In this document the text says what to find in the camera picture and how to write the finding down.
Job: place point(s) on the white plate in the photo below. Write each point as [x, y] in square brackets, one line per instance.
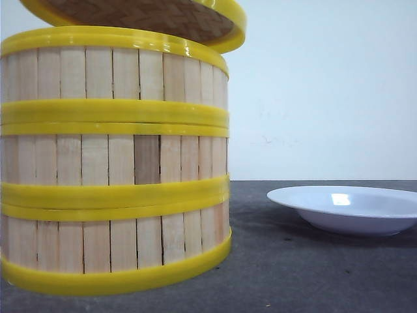
[351, 210]

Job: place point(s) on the woven bamboo steamer lid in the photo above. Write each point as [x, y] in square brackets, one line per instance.
[220, 25]

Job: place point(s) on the bamboo steamer basket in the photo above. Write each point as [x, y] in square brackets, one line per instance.
[107, 80]
[140, 255]
[68, 176]

